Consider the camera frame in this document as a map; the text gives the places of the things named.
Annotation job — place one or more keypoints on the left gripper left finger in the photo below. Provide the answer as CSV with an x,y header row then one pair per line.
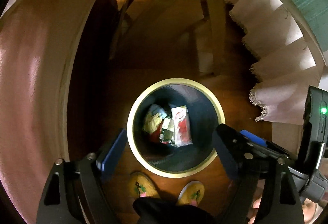
x,y
94,170

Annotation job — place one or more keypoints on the right yellow slipper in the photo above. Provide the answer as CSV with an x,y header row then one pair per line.
x,y
192,194

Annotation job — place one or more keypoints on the white floral curtain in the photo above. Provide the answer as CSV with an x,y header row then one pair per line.
x,y
285,67

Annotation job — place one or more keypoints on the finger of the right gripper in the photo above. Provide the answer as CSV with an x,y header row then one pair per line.
x,y
254,138
256,146

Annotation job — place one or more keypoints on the pink red printed box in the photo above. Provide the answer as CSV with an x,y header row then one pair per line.
x,y
182,126

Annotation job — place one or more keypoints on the round dark trash bin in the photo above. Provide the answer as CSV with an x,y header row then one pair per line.
x,y
205,114

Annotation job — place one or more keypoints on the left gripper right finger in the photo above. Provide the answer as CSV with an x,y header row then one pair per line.
x,y
242,174

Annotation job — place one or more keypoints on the yellow paper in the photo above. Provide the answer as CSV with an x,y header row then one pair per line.
x,y
153,118

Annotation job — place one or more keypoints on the small white labelled box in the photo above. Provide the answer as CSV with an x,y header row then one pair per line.
x,y
167,134

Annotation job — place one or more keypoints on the yellow slipper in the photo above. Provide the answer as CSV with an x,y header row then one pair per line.
x,y
141,186
192,194

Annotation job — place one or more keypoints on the pink bed blanket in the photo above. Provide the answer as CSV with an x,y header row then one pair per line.
x,y
39,40

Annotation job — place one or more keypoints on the left yellow slipper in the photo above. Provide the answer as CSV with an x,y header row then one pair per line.
x,y
141,186

